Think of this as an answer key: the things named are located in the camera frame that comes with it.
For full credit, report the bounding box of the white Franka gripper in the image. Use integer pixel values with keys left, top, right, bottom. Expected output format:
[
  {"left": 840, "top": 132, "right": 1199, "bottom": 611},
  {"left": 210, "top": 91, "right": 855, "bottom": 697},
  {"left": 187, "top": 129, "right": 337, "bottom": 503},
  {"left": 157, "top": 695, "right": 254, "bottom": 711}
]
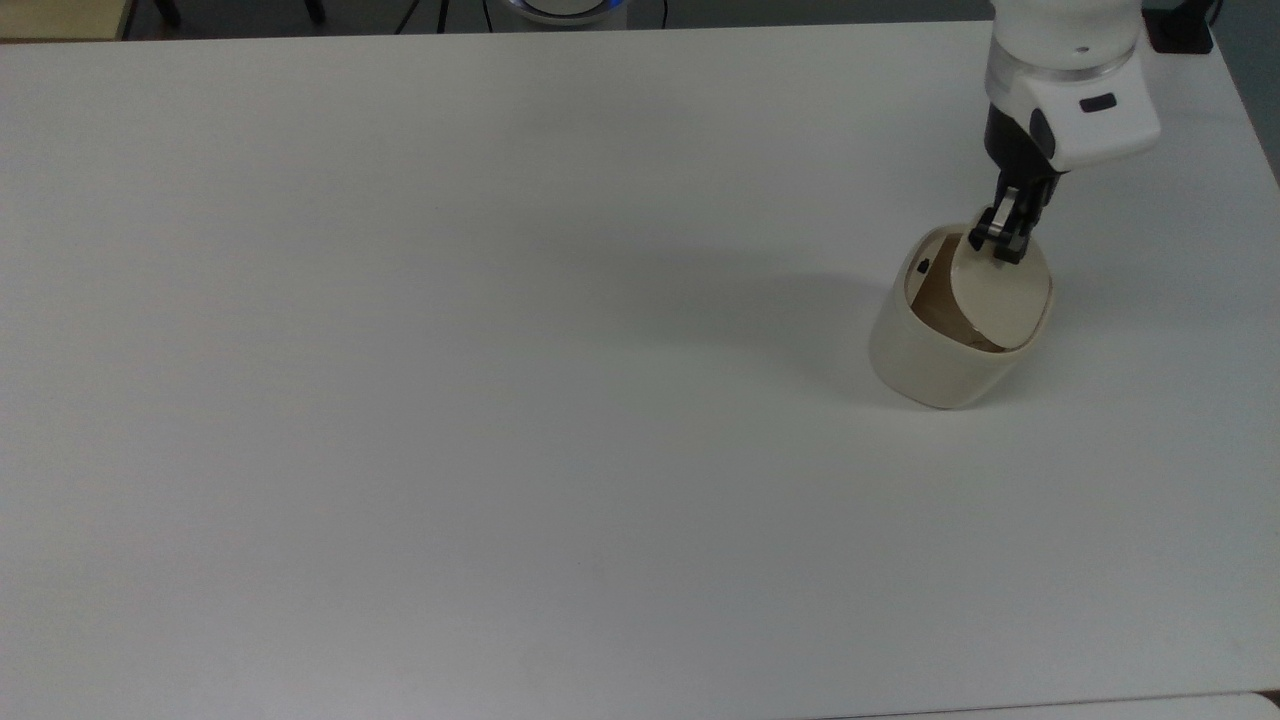
[{"left": 967, "top": 52, "right": 1164, "bottom": 267}]

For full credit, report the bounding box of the cream trash bin lid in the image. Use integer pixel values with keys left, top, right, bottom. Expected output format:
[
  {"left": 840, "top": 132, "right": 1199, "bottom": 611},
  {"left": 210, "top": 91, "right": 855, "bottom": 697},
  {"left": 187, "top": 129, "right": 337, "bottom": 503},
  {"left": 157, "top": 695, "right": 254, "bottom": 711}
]
[{"left": 947, "top": 232, "right": 1054, "bottom": 352}]

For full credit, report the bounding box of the cream plastic trash bin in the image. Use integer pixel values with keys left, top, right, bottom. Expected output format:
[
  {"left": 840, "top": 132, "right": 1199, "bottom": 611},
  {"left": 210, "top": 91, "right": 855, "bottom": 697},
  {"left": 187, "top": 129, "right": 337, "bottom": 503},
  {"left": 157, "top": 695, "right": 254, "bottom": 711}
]
[{"left": 868, "top": 222, "right": 1057, "bottom": 411}]

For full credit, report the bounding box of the light wooden table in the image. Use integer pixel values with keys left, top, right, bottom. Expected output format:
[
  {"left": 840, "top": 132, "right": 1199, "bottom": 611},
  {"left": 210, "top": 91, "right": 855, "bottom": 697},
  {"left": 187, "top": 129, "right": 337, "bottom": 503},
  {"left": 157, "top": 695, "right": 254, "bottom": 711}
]
[{"left": 0, "top": 0, "right": 137, "bottom": 43}]

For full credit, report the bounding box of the black table clamp mount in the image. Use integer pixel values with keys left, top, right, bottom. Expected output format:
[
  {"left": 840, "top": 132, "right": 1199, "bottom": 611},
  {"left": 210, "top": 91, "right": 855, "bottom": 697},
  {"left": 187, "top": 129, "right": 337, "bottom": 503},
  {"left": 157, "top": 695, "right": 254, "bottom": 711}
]
[{"left": 1143, "top": 0, "right": 1223, "bottom": 54}]

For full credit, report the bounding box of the white robot base blue ring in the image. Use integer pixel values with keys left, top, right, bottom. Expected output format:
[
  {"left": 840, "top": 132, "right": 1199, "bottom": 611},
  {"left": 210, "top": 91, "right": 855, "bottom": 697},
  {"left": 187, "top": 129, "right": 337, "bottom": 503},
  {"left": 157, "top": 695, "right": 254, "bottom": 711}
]
[{"left": 499, "top": 0, "right": 632, "bottom": 29}]

